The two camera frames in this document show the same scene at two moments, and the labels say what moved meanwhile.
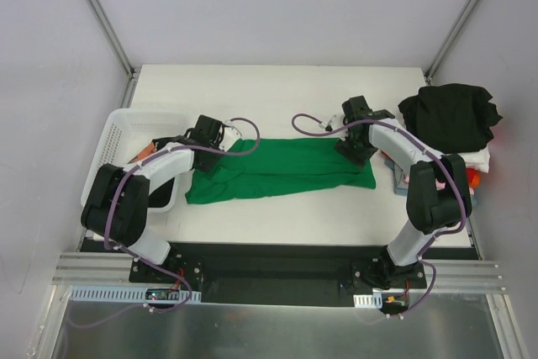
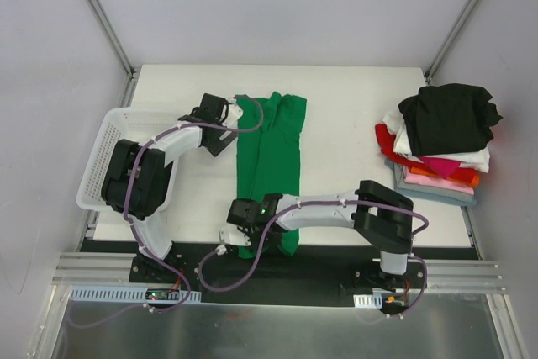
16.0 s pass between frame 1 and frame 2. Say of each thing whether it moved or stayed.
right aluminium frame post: stayed
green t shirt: moved
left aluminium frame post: stayed
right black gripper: moved
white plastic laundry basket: stayed
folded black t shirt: stayed
